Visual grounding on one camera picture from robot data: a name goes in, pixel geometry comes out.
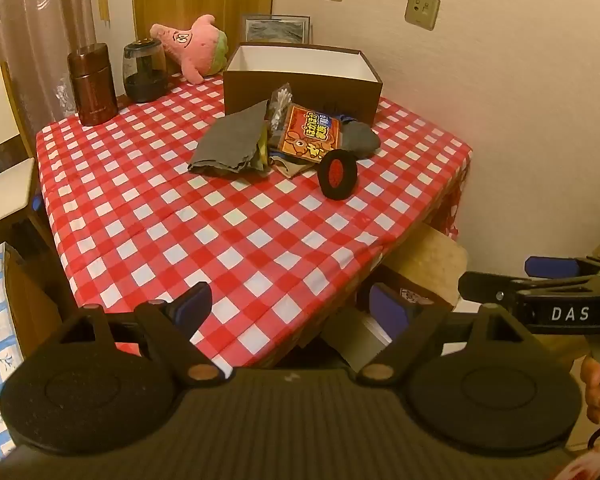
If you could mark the brown metal canister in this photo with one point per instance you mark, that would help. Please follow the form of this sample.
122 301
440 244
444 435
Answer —
92 85

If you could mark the sheer curtain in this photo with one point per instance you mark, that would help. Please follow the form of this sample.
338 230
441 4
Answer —
30 20

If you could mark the beige cardboard box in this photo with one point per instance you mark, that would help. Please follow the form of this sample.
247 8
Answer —
430 255

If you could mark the gold wall switch plate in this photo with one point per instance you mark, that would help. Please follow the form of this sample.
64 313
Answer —
422 9

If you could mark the red checked tablecloth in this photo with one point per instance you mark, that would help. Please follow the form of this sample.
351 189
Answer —
180 220

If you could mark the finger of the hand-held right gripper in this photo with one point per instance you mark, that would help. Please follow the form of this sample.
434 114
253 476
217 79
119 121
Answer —
485 287
550 266

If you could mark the cotton swab bag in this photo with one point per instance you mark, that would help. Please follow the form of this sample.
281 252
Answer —
280 105

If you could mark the blue grey towel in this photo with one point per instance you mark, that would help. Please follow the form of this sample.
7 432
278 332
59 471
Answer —
360 137

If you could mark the glass sand picture frame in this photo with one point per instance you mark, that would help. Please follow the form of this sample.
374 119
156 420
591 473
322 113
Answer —
275 30

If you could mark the dark glass jar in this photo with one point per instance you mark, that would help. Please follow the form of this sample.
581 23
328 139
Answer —
145 75

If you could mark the pink starfish plush toy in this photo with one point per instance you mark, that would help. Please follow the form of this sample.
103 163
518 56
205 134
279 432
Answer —
195 45

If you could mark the dark box with white label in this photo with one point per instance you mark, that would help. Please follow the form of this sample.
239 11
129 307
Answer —
416 296

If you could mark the person's right hand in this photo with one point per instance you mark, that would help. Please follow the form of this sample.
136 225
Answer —
597 395

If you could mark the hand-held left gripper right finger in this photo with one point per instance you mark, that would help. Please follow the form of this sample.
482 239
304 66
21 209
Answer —
389 307

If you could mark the grey cloth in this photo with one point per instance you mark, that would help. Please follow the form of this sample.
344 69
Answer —
230 140

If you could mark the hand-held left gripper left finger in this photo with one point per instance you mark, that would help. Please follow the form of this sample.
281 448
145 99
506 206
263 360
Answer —
196 305

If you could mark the brown cardboard box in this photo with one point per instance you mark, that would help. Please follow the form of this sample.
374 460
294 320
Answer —
300 92

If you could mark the white wooden chair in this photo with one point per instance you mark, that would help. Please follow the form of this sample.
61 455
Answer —
0 110

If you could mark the orange printed packet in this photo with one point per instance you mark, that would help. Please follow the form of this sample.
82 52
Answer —
307 135

